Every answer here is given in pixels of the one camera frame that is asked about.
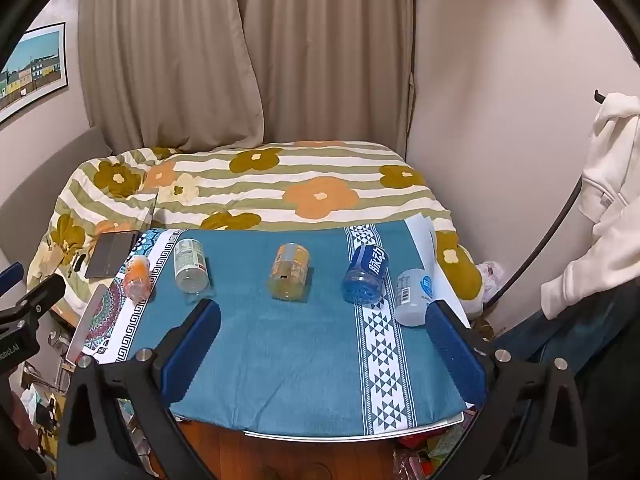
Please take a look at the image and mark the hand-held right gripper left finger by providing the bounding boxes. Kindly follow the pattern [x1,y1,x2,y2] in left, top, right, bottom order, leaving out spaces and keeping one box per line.
[56,299,222,480]

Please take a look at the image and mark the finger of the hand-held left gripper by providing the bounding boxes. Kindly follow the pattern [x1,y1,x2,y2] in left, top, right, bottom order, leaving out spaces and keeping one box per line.
[14,274,67,322]
[0,261,24,302]

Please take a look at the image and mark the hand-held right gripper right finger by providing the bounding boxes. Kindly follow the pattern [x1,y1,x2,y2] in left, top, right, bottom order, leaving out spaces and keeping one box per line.
[424,299,589,480]

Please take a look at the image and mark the person's left forearm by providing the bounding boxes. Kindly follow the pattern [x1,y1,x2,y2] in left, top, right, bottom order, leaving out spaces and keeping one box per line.
[0,385,48,476]

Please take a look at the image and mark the clear blue-white-label bottle cup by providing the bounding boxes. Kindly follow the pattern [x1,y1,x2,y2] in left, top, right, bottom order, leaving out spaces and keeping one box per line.
[395,268,435,328]

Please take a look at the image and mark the clear white-label bottle cup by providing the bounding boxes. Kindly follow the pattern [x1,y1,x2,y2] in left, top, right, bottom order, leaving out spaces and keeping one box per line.
[173,239,209,295]

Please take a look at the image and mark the orange plastic bottle cup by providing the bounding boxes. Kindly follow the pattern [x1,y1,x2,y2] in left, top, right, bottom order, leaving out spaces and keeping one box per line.
[122,255,152,304]

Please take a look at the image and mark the blue plastic bottle cup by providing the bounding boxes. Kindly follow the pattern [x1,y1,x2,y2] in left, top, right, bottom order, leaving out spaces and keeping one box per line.
[341,244,390,305]

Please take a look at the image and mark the yellow plastic bottle cup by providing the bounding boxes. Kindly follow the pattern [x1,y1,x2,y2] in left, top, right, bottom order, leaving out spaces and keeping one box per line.
[267,243,312,302]

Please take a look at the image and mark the mandala patterned cloth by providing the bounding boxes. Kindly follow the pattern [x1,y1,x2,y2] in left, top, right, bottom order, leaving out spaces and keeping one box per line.
[75,228,189,364]

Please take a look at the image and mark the dark grey tablet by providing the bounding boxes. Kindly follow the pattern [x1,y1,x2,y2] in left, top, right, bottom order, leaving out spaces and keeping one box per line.
[85,230,144,280]

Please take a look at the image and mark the white plastic bag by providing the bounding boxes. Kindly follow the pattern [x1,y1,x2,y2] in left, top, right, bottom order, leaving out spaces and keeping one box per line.
[467,260,507,319]

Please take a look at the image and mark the colourful snack packets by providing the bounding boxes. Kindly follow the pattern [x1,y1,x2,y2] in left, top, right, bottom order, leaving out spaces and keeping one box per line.
[392,417,477,480]

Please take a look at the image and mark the teal towel with patterned stripe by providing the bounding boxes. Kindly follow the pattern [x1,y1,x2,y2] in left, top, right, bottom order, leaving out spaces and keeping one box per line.
[125,220,469,437]

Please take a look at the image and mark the white paper sheet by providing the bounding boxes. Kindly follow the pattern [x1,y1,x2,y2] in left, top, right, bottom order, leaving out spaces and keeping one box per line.
[404,214,472,328]

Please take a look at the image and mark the blue jeans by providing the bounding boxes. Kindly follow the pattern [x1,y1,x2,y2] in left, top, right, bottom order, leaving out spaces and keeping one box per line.
[492,285,640,378]

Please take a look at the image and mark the black curved rod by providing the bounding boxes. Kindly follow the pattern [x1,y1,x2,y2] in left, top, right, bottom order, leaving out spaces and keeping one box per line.
[487,175,586,307]

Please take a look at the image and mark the floral striped blanket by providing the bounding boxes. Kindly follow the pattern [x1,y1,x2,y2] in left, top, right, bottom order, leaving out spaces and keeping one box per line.
[27,140,484,322]

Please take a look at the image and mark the white hoodie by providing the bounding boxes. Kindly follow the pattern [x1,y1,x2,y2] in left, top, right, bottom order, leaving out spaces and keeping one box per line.
[541,94,640,322]

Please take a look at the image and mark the beige curtain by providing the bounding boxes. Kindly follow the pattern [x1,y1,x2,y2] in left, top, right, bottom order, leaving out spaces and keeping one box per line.
[77,0,417,154]

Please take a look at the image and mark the wall poster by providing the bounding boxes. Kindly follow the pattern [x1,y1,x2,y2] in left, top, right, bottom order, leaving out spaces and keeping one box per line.
[0,22,68,125]

